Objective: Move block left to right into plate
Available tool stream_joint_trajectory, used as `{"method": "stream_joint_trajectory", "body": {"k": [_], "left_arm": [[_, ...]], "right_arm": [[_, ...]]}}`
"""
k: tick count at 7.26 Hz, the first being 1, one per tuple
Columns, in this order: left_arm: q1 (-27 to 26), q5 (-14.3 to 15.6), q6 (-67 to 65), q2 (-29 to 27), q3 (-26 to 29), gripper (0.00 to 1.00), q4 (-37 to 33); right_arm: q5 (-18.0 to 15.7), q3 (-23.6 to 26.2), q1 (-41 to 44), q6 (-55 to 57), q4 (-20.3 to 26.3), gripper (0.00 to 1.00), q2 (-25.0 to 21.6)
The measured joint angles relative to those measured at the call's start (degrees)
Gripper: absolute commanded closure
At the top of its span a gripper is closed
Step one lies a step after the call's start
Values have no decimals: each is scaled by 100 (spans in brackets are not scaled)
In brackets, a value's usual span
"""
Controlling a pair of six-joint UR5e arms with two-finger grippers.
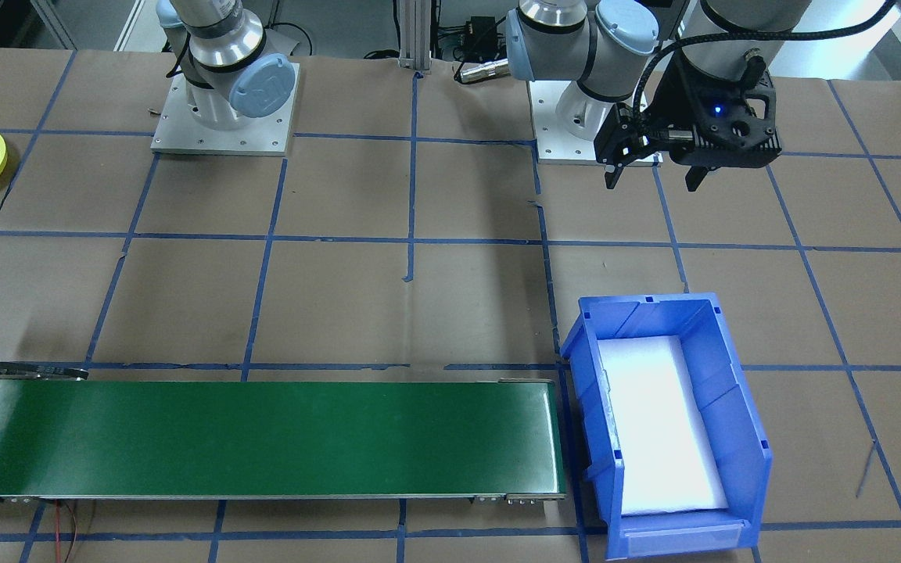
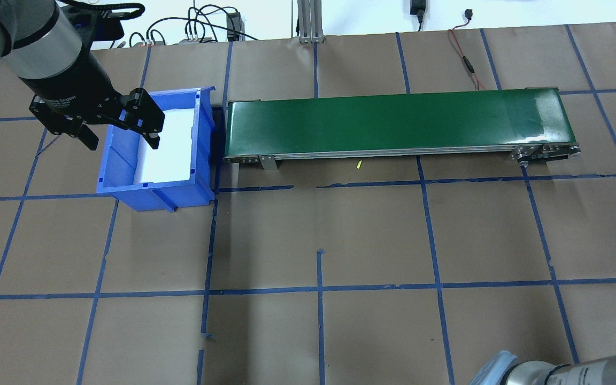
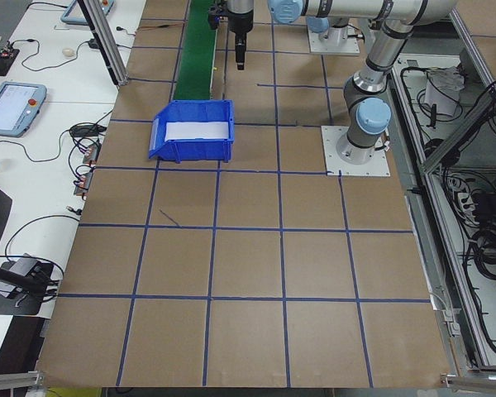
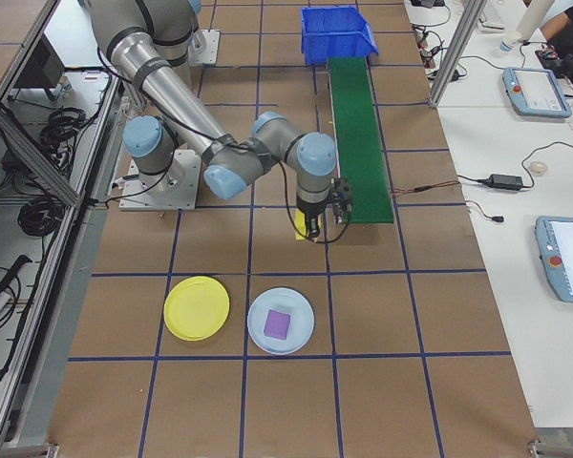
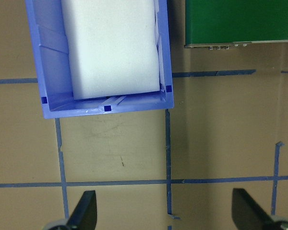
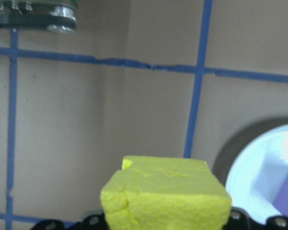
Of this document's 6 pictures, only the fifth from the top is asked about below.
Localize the white foam pad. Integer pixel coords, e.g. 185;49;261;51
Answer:
60;0;161;101

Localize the blue plastic bin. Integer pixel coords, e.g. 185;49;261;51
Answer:
24;0;175;120

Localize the green conveyor belt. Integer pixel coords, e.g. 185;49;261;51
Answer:
183;0;288;52

